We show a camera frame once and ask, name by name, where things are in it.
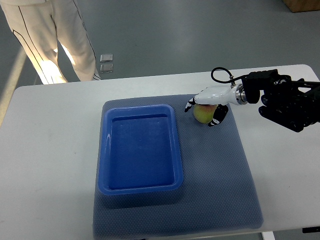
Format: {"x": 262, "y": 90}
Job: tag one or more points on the person in white trousers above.
{"x": 41, "y": 26}

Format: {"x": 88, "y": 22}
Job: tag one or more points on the green red peach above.
{"x": 204, "y": 113}

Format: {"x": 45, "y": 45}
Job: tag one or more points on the blue plastic tray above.
{"x": 139, "y": 151}

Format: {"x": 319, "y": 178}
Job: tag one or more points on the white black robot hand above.
{"x": 220, "y": 96}

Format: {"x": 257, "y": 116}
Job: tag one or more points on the white table leg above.
{"x": 268, "y": 235}

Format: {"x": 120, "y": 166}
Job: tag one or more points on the metal floor plate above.
{"x": 106, "y": 57}
{"x": 106, "y": 68}

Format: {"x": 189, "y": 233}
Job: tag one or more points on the upper metal floor plate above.
{"x": 106, "y": 57}

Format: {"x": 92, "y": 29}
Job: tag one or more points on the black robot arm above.
{"x": 291, "y": 104}

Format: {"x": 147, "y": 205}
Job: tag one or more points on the lower metal floor plate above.
{"x": 106, "y": 68}

